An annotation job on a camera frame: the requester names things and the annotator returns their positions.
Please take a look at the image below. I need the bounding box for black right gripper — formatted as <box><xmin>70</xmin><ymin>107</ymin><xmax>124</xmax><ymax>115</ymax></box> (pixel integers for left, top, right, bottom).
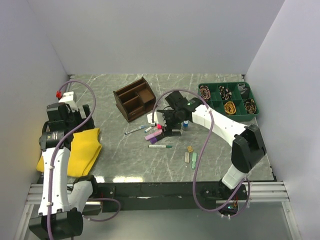
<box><xmin>159</xmin><ymin>109</ymin><xmax>183</xmax><ymax>138</ymax></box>

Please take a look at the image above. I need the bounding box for dark purple highlighter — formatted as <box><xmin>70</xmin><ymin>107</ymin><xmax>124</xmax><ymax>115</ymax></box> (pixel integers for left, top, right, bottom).
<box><xmin>149</xmin><ymin>135</ymin><xmax>164</xmax><ymax>145</ymax></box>

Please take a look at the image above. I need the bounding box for light purple highlighter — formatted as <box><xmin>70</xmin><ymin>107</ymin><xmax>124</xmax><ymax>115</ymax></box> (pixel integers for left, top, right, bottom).
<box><xmin>144</xmin><ymin>131</ymin><xmax>162</xmax><ymax>141</ymax></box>

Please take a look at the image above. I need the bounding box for pink highlighter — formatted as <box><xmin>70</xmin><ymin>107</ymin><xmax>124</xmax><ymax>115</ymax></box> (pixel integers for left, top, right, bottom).
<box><xmin>156</xmin><ymin>124</ymin><xmax>163</xmax><ymax>130</ymax></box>

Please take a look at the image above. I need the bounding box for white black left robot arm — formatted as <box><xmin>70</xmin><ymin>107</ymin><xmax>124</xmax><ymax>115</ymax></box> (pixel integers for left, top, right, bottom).
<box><xmin>28</xmin><ymin>102</ymin><xmax>100</xmax><ymax>240</ymax></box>

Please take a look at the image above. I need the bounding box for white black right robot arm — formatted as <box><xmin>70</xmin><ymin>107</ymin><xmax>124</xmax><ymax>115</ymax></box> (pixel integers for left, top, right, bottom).
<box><xmin>162</xmin><ymin>90</ymin><xmax>267</xmax><ymax>199</ymax></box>

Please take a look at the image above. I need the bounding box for green capped white marker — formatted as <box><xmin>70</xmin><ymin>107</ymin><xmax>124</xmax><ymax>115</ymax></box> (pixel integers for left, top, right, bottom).
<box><xmin>148</xmin><ymin>144</ymin><xmax>173</xmax><ymax>149</ymax></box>

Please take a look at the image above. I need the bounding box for blue capped small bottle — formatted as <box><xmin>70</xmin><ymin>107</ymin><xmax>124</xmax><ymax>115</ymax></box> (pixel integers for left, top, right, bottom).
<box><xmin>182</xmin><ymin>120</ymin><xmax>189</xmax><ymax>131</ymax></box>

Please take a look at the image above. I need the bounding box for yellow folded cloth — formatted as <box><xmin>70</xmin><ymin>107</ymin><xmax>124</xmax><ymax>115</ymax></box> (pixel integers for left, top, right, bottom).
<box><xmin>36</xmin><ymin>127</ymin><xmax>103</xmax><ymax>178</ymax></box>

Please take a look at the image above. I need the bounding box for blue capped white pen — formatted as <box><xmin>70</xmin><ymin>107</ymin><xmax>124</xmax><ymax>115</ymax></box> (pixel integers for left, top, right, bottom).
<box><xmin>124</xmin><ymin>125</ymin><xmax>147</xmax><ymax>135</ymax></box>

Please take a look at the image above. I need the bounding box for beige rectangular eraser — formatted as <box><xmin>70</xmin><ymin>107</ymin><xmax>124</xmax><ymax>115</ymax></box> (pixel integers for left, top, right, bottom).
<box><xmin>184</xmin><ymin>152</ymin><xmax>190</xmax><ymax>163</ymax></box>

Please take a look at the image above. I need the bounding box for light green clip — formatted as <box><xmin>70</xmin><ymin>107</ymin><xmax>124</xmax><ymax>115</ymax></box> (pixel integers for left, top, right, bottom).
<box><xmin>191</xmin><ymin>152</ymin><xmax>198</xmax><ymax>170</ymax></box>

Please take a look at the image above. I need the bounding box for brown wooden desk organizer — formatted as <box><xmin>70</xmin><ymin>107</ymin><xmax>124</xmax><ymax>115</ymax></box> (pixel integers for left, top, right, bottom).
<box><xmin>113</xmin><ymin>77</ymin><xmax>156</xmax><ymax>123</ymax></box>

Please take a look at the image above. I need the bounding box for pink black rolled band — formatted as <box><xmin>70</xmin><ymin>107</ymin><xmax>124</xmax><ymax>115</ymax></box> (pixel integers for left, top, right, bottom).
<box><xmin>199</xmin><ymin>85</ymin><xmax>211</xmax><ymax>102</ymax></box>

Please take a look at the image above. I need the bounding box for yellow rolled band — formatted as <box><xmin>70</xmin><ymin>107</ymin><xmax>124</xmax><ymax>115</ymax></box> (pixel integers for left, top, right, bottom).
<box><xmin>224</xmin><ymin>101</ymin><xmax>237</xmax><ymax>115</ymax></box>

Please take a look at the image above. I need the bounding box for black white rolled band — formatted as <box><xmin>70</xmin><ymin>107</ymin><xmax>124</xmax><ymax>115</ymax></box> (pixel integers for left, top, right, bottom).
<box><xmin>218</xmin><ymin>85</ymin><xmax>232</xmax><ymax>100</ymax></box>

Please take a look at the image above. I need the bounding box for green compartment tray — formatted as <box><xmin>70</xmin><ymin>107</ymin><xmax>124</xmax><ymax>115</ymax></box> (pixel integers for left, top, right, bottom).
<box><xmin>198</xmin><ymin>81</ymin><xmax>260</xmax><ymax>122</ymax></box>

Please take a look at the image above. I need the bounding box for grey crumpled item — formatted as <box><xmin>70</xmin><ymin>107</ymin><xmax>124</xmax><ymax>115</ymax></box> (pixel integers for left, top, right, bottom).
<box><xmin>237</xmin><ymin>83</ymin><xmax>251</xmax><ymax>99</ymax></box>

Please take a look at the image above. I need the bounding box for brown black rolled band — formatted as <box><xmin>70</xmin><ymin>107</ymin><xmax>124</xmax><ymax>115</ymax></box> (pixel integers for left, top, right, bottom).
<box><xmin>243</xmin><ymin>98</ymin><xmax>257</xmax><ymax>115</ymax></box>

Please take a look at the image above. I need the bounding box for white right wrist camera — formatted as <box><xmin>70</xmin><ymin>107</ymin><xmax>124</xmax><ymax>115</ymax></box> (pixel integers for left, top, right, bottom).
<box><xmin>147</xmin><ymin>111</ymin><xmax>166</xmax><ymax>126</ymax></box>

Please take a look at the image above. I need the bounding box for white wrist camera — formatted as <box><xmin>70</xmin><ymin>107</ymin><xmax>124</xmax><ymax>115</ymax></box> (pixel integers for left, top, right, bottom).
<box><xmin>147</xmin><ymin>111</ymin><xmax>166</xmax><ymax>126</ymax></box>
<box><xmin>58</xmin><ymin>91</ymin><xmax>79</xmax><ymax>113</ymax></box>

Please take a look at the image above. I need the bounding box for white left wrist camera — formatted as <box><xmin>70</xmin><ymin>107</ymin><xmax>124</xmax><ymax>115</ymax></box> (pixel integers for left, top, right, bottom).
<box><xmin>58</xmin><ymin>91</ymin><xmax>79</xmax><ymax>113</ymax></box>

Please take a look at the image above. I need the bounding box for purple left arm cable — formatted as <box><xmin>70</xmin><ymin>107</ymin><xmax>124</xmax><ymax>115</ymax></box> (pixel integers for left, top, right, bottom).
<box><xmin>46</xmin><ymin>79</ymin><xmax>122</xmax><ymax>240</ymax></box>

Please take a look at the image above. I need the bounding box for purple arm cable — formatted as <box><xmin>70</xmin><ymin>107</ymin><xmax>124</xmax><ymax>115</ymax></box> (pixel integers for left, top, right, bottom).
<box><xmin>151</xmin><ymin>89</ymin><xmax>251</xmax><ymax>221</ymax></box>
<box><xmin>46</xmin><ymin>79</ymin><xmax>122</xmax><ymax>240</ymax></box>

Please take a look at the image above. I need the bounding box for black base frame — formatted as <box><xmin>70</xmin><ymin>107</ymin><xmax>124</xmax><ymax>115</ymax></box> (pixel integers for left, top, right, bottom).
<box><xmin>37</xmin><ymin>181</ymin><xmax>251</xmax><ymax>213</ymax></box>

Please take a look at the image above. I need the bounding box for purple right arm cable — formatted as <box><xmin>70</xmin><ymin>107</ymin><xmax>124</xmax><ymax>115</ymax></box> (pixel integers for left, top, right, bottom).
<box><xmin>151</xmin><ymin>89</ymin><xmax>251</xmax><ymax>221</ymax></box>

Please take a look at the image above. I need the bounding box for aluminium rail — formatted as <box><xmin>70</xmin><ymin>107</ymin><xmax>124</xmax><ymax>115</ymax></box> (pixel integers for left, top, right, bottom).
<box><xmin>25</xmin><ymin>181</ymin><xmax>290</xmax><ymax>205</ymax></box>

